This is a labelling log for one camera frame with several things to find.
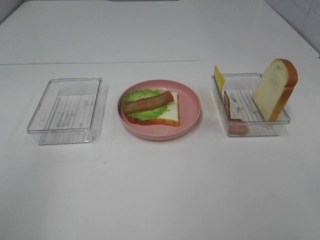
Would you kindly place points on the bread slice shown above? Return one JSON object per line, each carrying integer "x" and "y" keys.
{"x": 169, "y": 118}
{"x": 275, "y": 88}

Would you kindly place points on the clear plastic tray right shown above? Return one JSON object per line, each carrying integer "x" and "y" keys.
{"x": 239, "y": 114}

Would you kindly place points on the pink round plate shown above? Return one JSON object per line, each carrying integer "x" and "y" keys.
{"x": 189, "y": 110}

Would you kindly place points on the clear plastic tray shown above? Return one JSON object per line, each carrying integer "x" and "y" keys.
{"x": 239, "y": 114}
{"x": 70, "y": 111}

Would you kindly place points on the green lettuce leaf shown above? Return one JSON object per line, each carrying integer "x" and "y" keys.
{"x": 142, "y": 94}

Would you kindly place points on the clear plastic tray left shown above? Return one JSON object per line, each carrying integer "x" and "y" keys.
{"x": 70, "y": 111}

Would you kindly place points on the yellow cheese slice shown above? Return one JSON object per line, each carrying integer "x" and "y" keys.
{"x": 219, "y": 78}

